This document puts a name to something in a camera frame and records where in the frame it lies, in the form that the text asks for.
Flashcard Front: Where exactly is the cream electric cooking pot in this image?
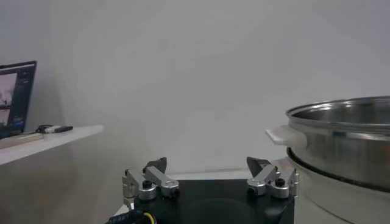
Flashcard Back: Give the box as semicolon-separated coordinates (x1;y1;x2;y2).
282;149;390;224

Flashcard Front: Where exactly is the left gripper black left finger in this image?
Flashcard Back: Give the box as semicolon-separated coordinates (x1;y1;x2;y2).
121;156;180;211

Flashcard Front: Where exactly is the small white and black device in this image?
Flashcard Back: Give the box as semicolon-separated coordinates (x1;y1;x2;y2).
44;125;74;134

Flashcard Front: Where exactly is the white side table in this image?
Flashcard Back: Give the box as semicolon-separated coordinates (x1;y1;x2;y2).
0;124;104;167

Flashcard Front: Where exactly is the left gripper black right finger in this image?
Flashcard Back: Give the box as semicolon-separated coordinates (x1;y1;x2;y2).
246;156;300;200

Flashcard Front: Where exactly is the black coiled cable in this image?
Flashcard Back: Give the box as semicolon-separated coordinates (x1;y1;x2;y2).
35;124;53;135

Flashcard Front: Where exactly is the perforated steel steamer basket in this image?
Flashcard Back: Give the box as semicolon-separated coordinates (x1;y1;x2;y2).
264;96;390;193

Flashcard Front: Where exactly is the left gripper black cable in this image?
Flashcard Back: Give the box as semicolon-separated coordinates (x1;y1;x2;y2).
106;209;157;224

